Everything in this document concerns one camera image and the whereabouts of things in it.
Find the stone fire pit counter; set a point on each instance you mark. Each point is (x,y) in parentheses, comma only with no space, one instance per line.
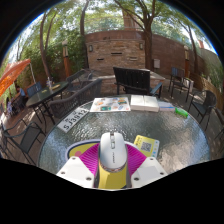
(106,83)

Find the green wrapped pack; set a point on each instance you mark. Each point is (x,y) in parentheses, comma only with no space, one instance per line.
(181,112)

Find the white computer mouse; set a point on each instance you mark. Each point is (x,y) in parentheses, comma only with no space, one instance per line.
(113,150)

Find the yellow duck-shaped mouse pad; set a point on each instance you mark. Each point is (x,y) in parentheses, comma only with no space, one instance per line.
(112,180)

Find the dark mesh patio chair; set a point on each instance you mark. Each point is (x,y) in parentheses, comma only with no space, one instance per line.
(28,136)
(208,100)
(220,123)

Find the black slatted armchair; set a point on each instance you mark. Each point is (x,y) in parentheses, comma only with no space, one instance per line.
(131,78)

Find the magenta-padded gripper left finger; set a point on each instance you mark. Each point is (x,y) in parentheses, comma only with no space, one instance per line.
(78,168)

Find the blue chair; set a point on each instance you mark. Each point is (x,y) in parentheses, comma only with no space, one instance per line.
(34,89)

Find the yellow square card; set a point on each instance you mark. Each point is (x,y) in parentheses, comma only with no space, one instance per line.
(146,146)

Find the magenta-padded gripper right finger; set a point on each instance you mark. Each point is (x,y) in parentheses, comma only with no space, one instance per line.
(146,168)

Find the grey wall utility box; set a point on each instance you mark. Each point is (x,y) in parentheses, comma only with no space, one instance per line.
(156,63)

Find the black metal chair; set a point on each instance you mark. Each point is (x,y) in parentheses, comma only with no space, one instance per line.
(178,75)

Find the dark patio table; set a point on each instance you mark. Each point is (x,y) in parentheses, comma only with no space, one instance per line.
(46,93)

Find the white flat box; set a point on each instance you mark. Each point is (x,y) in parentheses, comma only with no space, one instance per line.
(137,102)
(151,103)

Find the white licence plate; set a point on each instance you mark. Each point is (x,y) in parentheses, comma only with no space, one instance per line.
(72,120)

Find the colourful printed brochure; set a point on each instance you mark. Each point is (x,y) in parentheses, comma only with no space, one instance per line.
(110,104)

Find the dark wicker chair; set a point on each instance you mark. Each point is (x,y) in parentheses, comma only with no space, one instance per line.
(78,76)
(75,98)

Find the orange patio umbrella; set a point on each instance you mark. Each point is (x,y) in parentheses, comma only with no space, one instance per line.
(13,73)

